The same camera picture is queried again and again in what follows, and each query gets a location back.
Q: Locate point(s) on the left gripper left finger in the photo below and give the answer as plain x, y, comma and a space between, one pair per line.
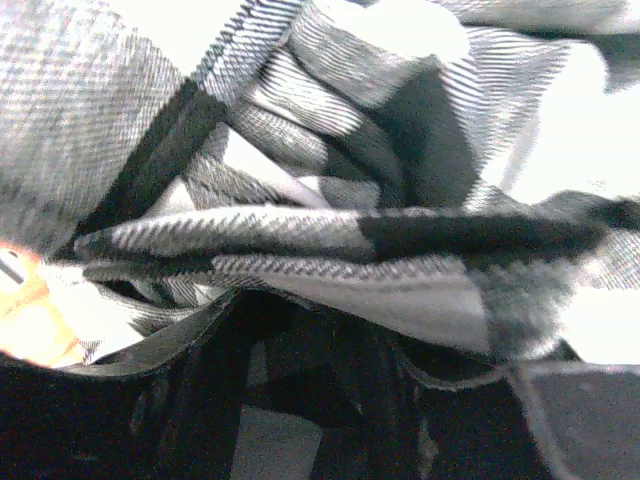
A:
164, 408

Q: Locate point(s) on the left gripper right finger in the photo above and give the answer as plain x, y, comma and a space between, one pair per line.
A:
525, 420

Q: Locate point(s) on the black white checkered shirt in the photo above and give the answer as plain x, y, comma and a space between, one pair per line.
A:
457, 179

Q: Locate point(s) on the pink laundry basket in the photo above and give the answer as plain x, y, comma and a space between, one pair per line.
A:
32, 327

